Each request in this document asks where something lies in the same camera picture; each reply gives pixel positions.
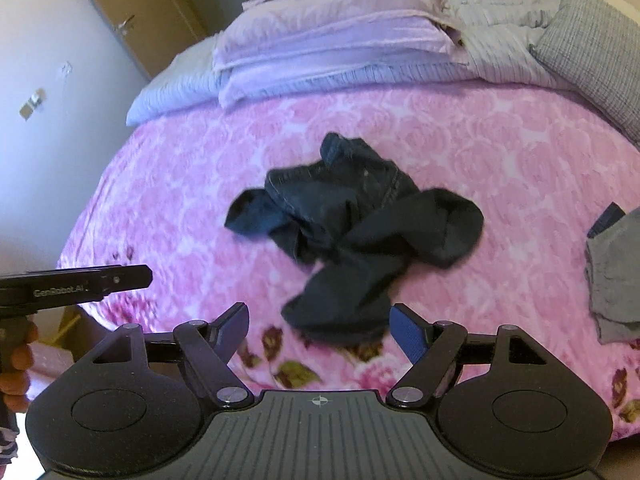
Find dark blue jeans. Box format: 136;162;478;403
224;132;484;346

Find person's left hand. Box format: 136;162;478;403
0;321;39;413

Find pink floral blanket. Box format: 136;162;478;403
58;81;639;439

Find grey folded garment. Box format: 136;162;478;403
585;202;639;344

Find folded lilac quilt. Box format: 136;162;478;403
213;0;465;107

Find brown wooden door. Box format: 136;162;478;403
92;0;207;78

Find striped grey bedsheet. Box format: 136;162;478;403
126;0;570;126

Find grey checked pillow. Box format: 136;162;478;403
529;0;639;145

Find cream headboard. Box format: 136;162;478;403
603;0;640;24

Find wall socket plate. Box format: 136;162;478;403
20;89;44;120

